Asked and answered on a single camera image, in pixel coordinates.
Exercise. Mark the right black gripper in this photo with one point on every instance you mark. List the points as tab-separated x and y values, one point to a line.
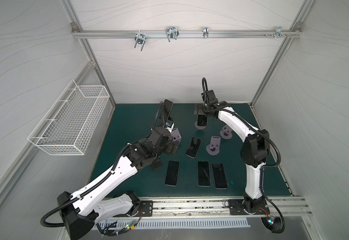
203	111

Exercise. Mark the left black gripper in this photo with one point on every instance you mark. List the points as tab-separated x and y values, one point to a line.
169	149

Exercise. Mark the purple stand front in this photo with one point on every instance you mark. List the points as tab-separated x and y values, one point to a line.
226	132

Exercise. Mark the pink-edged phone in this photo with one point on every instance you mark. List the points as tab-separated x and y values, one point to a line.
193	147

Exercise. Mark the teal-edged phone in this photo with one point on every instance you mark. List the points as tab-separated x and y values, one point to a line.
203	174

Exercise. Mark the purple-edged phone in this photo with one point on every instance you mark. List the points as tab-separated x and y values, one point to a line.
219	176

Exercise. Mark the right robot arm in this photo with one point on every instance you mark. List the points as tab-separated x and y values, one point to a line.
258	151

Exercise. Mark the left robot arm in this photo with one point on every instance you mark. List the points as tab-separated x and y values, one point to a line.
80	211

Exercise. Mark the black stand left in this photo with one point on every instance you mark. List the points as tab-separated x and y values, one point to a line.
156	164

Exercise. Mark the metal clamp small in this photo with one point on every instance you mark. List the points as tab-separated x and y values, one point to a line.
205	32

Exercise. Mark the metal U-bolt clamp centre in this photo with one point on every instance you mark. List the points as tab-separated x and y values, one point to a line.
171	33

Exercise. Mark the metal u-bolt clamp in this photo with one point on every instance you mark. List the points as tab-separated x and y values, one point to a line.
140	39
171	33

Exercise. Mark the metal U-bolt clamp left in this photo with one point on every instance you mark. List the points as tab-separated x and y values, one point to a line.
140	39

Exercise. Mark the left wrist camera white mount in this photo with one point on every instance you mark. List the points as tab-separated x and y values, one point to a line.
169	125

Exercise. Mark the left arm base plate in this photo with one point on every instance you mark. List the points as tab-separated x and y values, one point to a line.
143	209

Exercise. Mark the slotted cable duct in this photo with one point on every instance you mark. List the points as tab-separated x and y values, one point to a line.
196	223

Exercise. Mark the white wire basket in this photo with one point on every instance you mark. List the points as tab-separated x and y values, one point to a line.
68	126

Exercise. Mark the metal bracket right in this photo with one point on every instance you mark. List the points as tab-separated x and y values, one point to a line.
278	34

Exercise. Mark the aluminium cross rail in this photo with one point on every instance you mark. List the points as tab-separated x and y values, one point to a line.
183	34

